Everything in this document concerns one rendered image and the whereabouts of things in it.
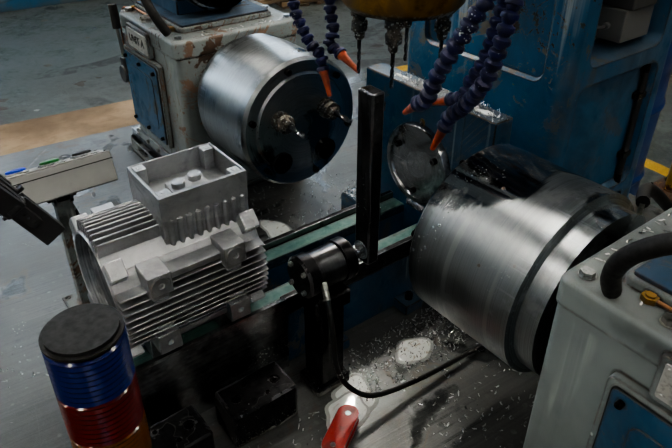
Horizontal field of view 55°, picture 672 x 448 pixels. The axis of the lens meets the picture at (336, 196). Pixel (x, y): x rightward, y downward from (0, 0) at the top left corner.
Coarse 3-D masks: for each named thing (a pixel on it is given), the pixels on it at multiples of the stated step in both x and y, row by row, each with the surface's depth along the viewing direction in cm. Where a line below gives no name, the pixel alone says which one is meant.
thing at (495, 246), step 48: (480, 192) 78; (528, 192) 75; (576, 192) 74; (432, 240) 80; (480, 240) 75; (528, 240) 71; (576, 240) 70; (432, 288) 82; (480, 288) 74; (528, 288) 71; (480, 336) 78; (528, 336) 72
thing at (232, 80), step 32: (224, 64) 119; (256, 64) 114; (288, 64) 112; (224, 96) 116; (256, 96) 110; (288, 96) 114; (320, 96) 119; (224, 128) 117; (256, 128) 113; (320, 128) 122; (256, 160) 116; (288, 160) 120; (320, 160) 126
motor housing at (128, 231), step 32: (96, 224) 78; (128, 224) 79; (224, 224) 84; (96, 256) 77; (128, 256) 78; (160, 256) 79; (192, 256) 80; (256, 256) 85; (96, 288) 89; (128, 288) 77; (192, 288) 80; (224, 288) 83; (256, 288) 87; (128, 320) 76; (160, 320) 79; (192, 320) 83
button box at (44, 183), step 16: (64, 160) 102; (80, 160) 100; (96, 160) 101; (112, 160) 102; (16, 176) 95; (32, 176) 96; (48, 176) 97; (64, 176) 98; (80, 176) 100; (96, 176) 101; (112, 176) 102; (32, 192) 96; (48, 192) 97; (64, 192) 98
